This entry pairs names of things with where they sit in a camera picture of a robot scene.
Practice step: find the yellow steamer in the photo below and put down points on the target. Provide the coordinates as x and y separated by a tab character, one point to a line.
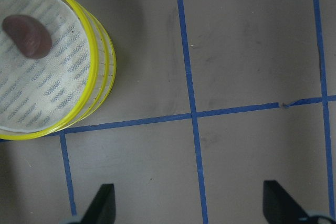
106	72
40	96

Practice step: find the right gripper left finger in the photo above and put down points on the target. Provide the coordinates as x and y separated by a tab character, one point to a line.
101	210

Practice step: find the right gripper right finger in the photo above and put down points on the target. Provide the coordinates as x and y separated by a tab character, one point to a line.
280	207

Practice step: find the brown bun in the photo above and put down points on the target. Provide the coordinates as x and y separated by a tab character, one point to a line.
29	35

